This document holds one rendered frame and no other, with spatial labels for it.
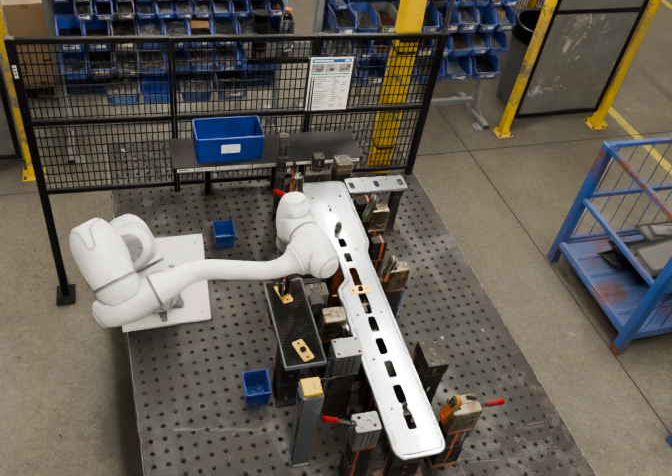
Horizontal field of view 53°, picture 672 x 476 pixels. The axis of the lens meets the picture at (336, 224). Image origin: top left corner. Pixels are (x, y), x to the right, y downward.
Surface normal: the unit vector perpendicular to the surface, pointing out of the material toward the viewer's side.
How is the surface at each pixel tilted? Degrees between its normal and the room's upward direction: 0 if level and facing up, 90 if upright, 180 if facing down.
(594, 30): 95
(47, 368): 0
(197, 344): 0
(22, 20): 89
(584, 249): 0
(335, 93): 90
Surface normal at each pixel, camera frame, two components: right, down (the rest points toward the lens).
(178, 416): 0.13, -0.72
